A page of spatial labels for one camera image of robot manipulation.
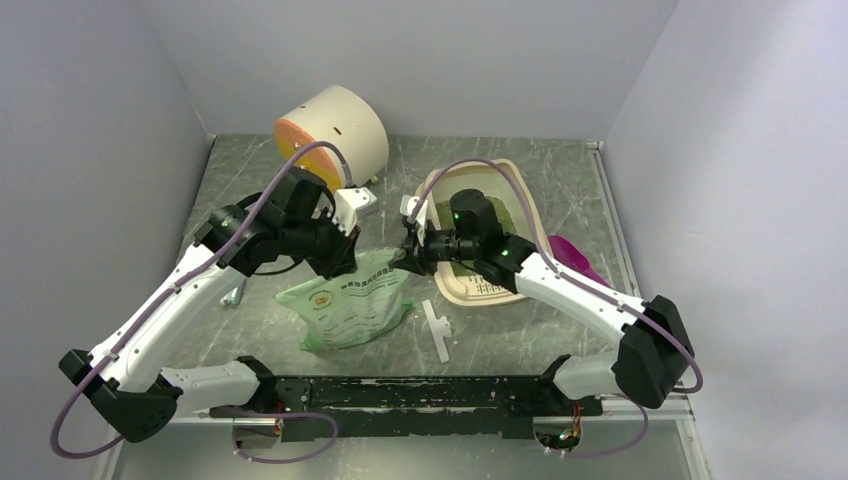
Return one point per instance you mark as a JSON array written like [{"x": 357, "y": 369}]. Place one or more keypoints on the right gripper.
[{"x": 412, "y": 263}]

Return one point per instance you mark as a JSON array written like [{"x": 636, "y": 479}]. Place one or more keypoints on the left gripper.
[{"x": 341, "y": 260}]

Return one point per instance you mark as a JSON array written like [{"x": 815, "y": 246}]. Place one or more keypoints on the green cat litter bag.
[{"x": 352, "y": 309}]

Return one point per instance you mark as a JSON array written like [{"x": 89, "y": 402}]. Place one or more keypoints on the beige litter box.
[{"x": 474, "y": 291}]

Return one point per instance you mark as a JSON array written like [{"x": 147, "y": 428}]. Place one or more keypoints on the magenta litter scoop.
[{"x": 567, "y": 254}]

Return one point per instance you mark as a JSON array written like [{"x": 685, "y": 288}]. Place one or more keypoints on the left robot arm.
[{"x": 125, "y": 377}]

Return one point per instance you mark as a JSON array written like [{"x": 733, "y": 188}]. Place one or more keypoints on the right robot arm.
[{"x": 649, "y": 347}]

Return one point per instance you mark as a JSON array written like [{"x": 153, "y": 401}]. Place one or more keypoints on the green litter pellets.
[{"x": 446, "y": 220}]

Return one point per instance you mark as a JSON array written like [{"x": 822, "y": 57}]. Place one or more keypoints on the light blue stapler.
[{"x": 234, "y": 297}]

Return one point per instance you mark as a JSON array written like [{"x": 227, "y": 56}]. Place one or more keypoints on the round beige drawer cabinet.
[{"x": 339, "y": 116}]

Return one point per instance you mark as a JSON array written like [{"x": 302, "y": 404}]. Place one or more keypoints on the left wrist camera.
[{"x": 351, "y": 204}]

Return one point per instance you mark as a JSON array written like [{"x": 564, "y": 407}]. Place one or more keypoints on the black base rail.
[{"x": 319, "y": 406}]

